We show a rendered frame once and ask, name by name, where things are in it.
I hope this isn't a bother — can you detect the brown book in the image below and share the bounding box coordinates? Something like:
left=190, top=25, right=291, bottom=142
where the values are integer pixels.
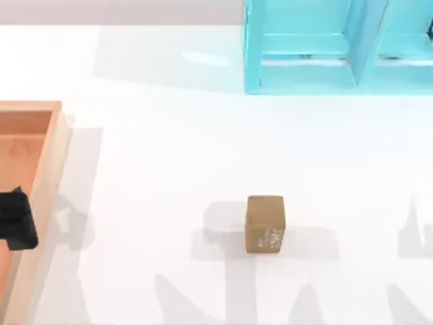
left=245, top=194, right=287, bottom=255

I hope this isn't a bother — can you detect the light blue rack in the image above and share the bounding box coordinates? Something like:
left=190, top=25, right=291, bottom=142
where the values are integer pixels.
left=242, top=0, right=433, bottom=96

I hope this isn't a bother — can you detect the shallow salmon-coloured box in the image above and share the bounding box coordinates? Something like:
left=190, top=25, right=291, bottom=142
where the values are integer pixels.
left=0, top=100, right=73, bottom=325

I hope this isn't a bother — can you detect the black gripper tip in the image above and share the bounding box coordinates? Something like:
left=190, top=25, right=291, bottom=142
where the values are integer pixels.
left=0, top=186, right=39, bottom=251

